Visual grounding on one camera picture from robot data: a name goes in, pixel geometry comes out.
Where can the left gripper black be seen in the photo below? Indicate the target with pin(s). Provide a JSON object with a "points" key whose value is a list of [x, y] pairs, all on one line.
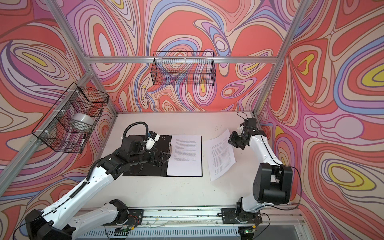
{"points": [[161, 163]]}

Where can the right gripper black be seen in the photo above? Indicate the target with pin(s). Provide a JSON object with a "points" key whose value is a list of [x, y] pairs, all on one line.
{"points": [[232, 140]]}

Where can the orange black folder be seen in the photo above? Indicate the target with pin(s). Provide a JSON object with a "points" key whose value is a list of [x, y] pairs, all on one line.
{"points": [[164, 145]]}

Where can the printed paper sheet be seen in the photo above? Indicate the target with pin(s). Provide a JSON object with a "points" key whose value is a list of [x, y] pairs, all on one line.
{"points": [[186, 156], [219, 155]]}

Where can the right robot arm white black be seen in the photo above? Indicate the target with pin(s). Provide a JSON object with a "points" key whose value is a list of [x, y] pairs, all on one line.
{"points": [[273, 181]]}

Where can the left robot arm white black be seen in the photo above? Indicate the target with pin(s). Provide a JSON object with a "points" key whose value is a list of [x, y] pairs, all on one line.
{"points": [[40, 224]]}

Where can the white vented panel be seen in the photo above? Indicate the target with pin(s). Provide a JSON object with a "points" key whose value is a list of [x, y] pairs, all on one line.
{"points": [[162, 233]]}

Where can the white tape roll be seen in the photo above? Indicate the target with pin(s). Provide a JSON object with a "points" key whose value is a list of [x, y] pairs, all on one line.
{"points": [[82, 123]]}

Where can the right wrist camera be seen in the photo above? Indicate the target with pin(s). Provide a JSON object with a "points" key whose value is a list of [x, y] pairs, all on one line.
{"points": [[240, 129]]}

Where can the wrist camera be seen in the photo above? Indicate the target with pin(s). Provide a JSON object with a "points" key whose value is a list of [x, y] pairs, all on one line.
{"points": [[136, 144], [240, 129]]}

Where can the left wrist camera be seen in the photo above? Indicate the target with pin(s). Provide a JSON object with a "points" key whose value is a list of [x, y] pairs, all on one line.
{"points": [[136, 144]]}

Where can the aluminium front rail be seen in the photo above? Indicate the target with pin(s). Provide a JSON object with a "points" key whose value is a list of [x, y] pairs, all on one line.
{"points": [[180, 216]]}

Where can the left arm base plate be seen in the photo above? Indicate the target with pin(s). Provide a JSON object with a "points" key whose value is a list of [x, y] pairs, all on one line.
{"points": [[130, 217]]}

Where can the aluminium frame right post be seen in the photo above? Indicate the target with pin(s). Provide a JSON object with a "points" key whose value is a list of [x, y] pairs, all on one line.
{"points": [[294, 26]]}

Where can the aluminium frame post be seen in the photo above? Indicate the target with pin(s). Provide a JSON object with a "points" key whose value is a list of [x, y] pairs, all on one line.
{"points": [[71, 37], [294, 26]]}

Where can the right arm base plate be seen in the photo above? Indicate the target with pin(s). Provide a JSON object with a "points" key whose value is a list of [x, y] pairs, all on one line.
{"points": [[234, 216]]}

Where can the black wire basket back wall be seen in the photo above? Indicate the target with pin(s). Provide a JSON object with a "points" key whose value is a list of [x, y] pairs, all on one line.
{"points": [[179, 68]]}

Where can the black wire basket wall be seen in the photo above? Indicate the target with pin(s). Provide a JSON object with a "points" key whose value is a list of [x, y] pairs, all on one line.
{"points": [[179, 68], [58, 134]]}

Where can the black wire basket left wall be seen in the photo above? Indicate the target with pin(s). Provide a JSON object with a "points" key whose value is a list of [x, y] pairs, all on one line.
{"points": [[58, 134]]}

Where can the aluminium frame left post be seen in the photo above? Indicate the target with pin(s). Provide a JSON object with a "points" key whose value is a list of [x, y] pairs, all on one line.
{"points": [[71, 37]]}

